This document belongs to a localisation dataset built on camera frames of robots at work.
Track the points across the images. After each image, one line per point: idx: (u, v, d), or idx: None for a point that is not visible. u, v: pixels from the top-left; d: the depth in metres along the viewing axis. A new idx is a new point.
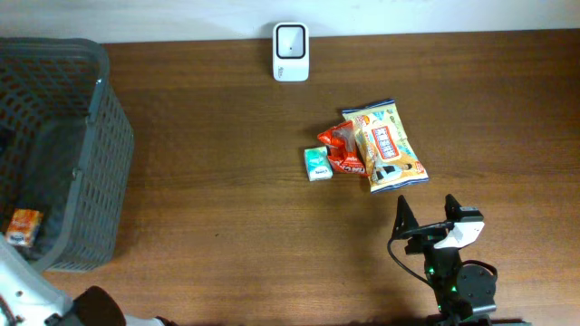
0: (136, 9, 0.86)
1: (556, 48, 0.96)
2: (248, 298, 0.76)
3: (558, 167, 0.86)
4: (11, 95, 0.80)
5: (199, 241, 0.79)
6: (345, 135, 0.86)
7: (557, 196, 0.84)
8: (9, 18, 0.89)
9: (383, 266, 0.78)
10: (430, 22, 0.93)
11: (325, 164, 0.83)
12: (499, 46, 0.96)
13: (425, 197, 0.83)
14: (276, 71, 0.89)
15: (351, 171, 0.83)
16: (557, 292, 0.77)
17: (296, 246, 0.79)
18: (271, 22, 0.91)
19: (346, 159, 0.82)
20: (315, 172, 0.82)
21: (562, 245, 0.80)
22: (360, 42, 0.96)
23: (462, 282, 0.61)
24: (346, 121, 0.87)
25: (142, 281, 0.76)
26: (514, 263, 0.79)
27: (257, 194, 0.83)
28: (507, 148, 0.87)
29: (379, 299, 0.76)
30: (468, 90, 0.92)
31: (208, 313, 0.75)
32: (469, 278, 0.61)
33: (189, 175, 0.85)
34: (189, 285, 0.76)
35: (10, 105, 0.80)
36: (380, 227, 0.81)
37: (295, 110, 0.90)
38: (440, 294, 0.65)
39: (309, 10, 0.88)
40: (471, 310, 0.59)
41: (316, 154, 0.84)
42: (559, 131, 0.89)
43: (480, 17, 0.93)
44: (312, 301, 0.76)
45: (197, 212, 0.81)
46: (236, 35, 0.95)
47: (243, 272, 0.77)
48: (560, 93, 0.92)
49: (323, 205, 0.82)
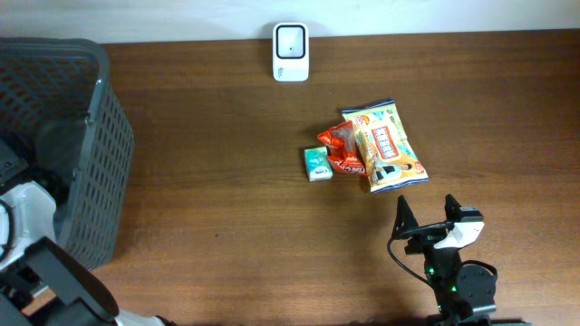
0: (136, 9, 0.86)
1: (557, 48, 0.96)
2: (247, 299, 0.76)
3: (557, 168, 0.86)
4: (11, 95, 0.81)
5: (199, 241, 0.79)
6: (345, 135, 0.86)
7: (557, 196, 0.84)
8: (10, 19, 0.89)
9: (383, 266, 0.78)
10: (430, 23, 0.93)
11: (325, 164, 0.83)
12: (499, 46, 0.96)
13: (425, 197, 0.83)
14: (276, 71, 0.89)
15: (351, 171, 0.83)
16: (557, 292, 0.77)
17: (296, 246, 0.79)
18: (271, 22, 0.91)
19: (346, 159, 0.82)
20: (315, 172, 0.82)
21: (563, 245, 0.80)
22: (360, 43, 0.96)
23: (462, 282, 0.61)
24: (346, 122, 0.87)
25: (142, 281, 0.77)
26: (514, 263, 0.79)
27: (257, 194, 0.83)
28: (507, 148, 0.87)
29: (378, 299, 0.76)
30: (468, 90, 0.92)
31: (208, 313, 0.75)
32: (469, 278, 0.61)
33: (189, 176, 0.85)
34: (189, 285, 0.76)
35: (10, 104, 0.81)
36: (380, 226, 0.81)
37: (295, 110, 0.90)
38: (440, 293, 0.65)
39: (310, 11, 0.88)
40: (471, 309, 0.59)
41: (316, 154, 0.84)
42: (559, 131, 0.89)
43: (479, 18, 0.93)
44: (312, 300, 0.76)
45: (197, 213, 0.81)
46: (236, 35, 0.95)
47: (243, 272, 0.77)
48: (560, 93, 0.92)
49: (323, 205, 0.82)
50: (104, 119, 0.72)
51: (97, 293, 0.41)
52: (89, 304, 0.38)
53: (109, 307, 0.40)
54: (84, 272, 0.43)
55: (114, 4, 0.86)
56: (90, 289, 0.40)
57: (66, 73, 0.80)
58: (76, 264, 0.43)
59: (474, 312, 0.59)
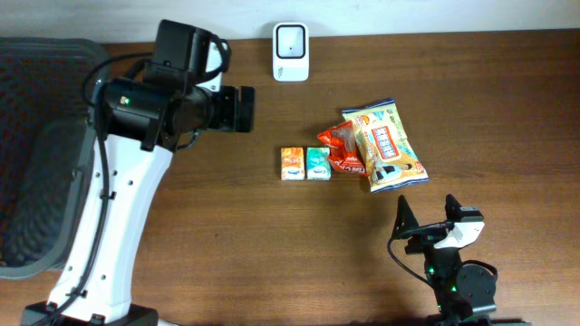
0: (134, 10, 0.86)
1: (558, 47, 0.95)
2: (248, 299, 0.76)
3: (558, 168, 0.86)
4: (10, 95, 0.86)
5: (199, 242, 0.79)
6: (345, 135, 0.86)
7: (558, 196, 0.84)
8: (8, 17, 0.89)
9: (383, 266, 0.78)
10: (430, 23, 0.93)
11: (325, 164, 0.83)
12: (499, 46, 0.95)
13: (424, 197, 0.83)
14: (276, 71, 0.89)
15: (351, 171, 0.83)
16: (556, 292, 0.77)
17: (296, 246, 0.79)
18: (271, 22, 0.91)
19: (346, 159, 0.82)
20: (314, 171, 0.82)
21: (562, 245, 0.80)
22: (360, 42, 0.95)
23: (461, 282, 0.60)
24: (346, 121, 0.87)
25: (143, 280, 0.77)
26: (514, 263, 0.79)
27: (257, 194, 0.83)
28: (507, 148, 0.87)
29: (378, 299, 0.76)
30: (468, 91, 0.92)
31: (209, 312, 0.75)
32: (469, 278, 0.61)
33: (188, 176, 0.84)
34: (189, 285, 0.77)
35: (11, 104, 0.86)
36: (379, 226, 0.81)
37: (294, 109, 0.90)
38: (440, 293, 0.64)
39: (309, 11, 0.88)
40: (471, 309, 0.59)
41: (318, 153, 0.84)
42: (560, 131, 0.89)
43: (481, 18, 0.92)
44: (311, 301, 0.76)
45: (197, 212, 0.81)
46: (237, 35, 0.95)
47: (244, 272, 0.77)
48: (560, 93, 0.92)
49: (323, 205, 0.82)
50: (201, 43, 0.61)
51: None
52: None
53: None
54: None
55: (113, 6, 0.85)
56: None
57: None
58: None
59: (474, 311, 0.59)
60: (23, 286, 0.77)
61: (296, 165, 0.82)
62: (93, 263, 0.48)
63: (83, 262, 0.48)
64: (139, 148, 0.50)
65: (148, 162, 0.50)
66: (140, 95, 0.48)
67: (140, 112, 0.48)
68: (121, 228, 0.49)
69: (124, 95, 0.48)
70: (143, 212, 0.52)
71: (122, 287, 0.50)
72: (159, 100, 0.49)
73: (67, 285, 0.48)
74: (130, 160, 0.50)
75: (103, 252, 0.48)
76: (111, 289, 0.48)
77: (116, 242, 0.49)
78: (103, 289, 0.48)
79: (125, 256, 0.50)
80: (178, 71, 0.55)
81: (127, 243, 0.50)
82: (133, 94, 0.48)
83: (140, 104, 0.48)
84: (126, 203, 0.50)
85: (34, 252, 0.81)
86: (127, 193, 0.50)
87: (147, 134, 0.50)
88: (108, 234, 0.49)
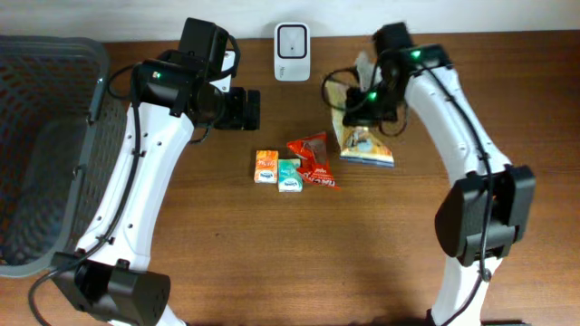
0: (137, 8, 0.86)
1: (556, 49, 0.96)
2: (247, 298, 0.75)
3: (559, 169, 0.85)
4: (11, 93, 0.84)
5: (200, 240, 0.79)
6: (313, 146, 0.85)
7: (560, 196, 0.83)
8: (12, 16, 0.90)
9: (384, 266, 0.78)
10: (430, 23, 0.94)
11: (295, 177, 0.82)
12: (498, 45, 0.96)
13: (425, 197, 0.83)
14: (277, 71, 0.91)
15: (321, 183, 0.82)
16: (559, 293, 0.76)
17: (296, 246, 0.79)
18: (274, 21, 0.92)
19: (314, 171, 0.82)
20: (285, 183, 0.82)
21: (561, 246, 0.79)
22: (361, 42, 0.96)
23: (390, 33, 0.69)
24: (318, 134, 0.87)
25: None
26: (514, 264, 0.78)
27: (258, 193, 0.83)
28: (507, 148, 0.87)
29: (379, 299, 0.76)
30: (469, 90, 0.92)
31: (208, 312, 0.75)
32: (397, 35, 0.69)
33: (189, 175, 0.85)
34: (188, 284, 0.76)
35: (12, 103, 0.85)
36: (380, 225, 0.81)
37: (295, 109, 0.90)
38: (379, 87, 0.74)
39: (311, 11, 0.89)
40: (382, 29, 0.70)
41: (288, 165, 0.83)
42: (560, 132, 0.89)
43: (479, 18, 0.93)
44: (311, 301, 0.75)
45: (198, 211, 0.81)
46: (239, 35, 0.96)
47: (243, 271, 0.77)
48: (559, 93, 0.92)
49: (323, 204, 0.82)
50: (219, 41, 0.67)
51: (161, 307, 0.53)
52: (159, 311, 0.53)
53: (161, 311, 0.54)
54: (161, 304, 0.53)
55: (115, 5, 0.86)
56: (160, 309, 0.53)
57: (67, 71, 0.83)
58: (160, 305, 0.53)
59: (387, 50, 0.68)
60: (23, 284, 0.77)
61: (271, 167, 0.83)
62: (122, 212, 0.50)
63: (111, 211, 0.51)
64: (168, 113, 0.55)
65: (176, 126, 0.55)
66: (168, 71, 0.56)
67: (169, 87, 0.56)
68: (148, 183, 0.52)
69: (156, 71, 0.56)
70: (167, 174, 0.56)
71: (145, 241, 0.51)
72: (184, 75, 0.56)
73: (95, 231, 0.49)
74: (162, 123, 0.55)
75: (131, 204, 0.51)
76: (135, 237, 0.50)
77: (143, 195, 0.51)
78: (129, 236, 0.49)
79: (149, 214, 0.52)
80: (201, 60, 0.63)
81: (154, 198, 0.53)
82: (163, 71, 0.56)
83: (169, 80, 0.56)
84: (156, 160, 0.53)
85: (35, 250, 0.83)
86: (158, 153, 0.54)
87: (176, 102, 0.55)
88: (139, 186, 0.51)
